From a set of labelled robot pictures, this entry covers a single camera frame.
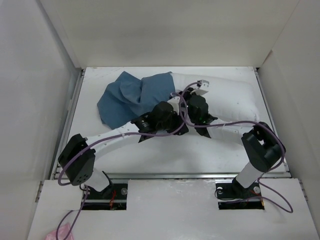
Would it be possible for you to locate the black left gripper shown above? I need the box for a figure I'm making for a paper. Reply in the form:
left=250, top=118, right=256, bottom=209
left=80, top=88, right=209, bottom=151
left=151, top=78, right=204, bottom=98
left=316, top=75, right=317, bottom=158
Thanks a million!
left=156, top=110, right=188, bottom=136

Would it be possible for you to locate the white pillow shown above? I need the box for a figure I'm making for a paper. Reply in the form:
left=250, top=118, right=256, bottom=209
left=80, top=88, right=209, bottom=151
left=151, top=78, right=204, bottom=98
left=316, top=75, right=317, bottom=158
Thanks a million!
left=171, top=73, right=260, bottom=122

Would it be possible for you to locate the blue fabric pillowcase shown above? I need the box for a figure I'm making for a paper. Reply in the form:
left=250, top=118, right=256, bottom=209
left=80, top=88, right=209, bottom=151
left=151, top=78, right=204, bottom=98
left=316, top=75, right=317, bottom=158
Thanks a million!
left=97, top=71, right=176, bottom=130

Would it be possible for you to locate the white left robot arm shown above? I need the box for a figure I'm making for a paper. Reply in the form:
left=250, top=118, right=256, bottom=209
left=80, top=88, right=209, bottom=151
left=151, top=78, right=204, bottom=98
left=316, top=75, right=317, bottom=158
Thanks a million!
left=58, top=101, right=189, bottom=199

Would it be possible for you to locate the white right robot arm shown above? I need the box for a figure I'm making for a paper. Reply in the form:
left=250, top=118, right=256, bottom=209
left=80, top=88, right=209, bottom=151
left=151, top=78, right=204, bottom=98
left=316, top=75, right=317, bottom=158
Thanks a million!
left=186, top=95, right=286, bottom=201

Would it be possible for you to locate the pink plastic bag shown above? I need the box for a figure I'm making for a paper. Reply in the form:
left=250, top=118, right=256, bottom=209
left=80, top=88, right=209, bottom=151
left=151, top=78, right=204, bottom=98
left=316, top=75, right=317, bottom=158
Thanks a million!
left=44, top=223, right=74, bottom=240

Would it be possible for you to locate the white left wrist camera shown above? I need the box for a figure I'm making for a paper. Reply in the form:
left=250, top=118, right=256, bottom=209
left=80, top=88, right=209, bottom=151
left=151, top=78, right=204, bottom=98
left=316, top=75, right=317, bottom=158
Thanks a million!
left=167, top=96, right=181, bottom=115

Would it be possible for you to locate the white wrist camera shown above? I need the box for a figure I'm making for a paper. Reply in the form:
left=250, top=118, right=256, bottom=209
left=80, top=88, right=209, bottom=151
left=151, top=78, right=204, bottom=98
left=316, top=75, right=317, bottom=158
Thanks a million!
left=191, top=79, right=210, bottom=96
left=167, top=96, right=181, bottom=115

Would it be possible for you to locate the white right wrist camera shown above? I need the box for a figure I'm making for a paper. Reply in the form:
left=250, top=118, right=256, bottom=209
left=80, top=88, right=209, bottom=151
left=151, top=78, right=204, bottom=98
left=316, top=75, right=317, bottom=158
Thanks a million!
left=191, top=79, right=210, bottom=96

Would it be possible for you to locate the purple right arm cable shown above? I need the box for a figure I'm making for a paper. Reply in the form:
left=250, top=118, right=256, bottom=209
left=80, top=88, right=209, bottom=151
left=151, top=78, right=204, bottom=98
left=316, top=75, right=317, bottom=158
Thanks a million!
left=178, top=81, right=294, bottom=214

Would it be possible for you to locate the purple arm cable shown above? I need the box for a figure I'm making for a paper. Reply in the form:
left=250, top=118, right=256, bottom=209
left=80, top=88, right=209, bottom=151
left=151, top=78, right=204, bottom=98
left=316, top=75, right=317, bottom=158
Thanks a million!
left=178, top=81, right=294, bottom=214
left=57, top=92, right=192, bottom=240

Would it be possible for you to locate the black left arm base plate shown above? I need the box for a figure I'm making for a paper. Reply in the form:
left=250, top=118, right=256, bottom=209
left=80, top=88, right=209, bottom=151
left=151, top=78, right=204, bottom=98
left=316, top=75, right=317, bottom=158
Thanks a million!
left=82, top=182, right=128, bottom=211

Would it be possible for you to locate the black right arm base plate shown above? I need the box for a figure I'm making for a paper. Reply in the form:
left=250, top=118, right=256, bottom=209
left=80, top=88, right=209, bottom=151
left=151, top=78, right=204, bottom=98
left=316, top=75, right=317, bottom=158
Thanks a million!
left=214, top=182, right=265, bottom=210

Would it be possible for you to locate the aluminium front rail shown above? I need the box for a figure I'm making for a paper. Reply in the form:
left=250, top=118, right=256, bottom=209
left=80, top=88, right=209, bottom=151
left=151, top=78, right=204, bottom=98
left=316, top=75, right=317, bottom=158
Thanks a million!
left=49, top=171, right=292, bottom=180

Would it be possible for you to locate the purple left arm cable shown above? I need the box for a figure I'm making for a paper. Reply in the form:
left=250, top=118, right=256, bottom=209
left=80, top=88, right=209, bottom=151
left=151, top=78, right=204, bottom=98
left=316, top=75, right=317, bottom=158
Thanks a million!
left=57, top=92, right=192, bottom=240

